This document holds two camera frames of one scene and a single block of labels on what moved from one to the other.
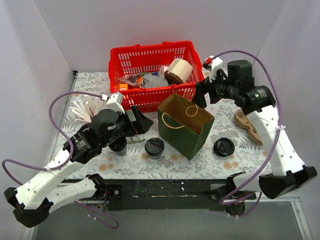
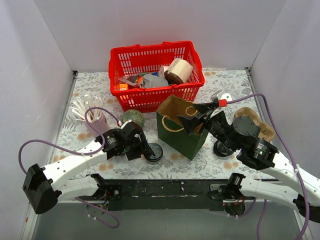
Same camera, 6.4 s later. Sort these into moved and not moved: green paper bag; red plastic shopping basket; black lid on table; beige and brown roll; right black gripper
Moved: right black gripper
Not moved: black lid on table; green paper bag; red plastic shopping basket; beige and brown roll
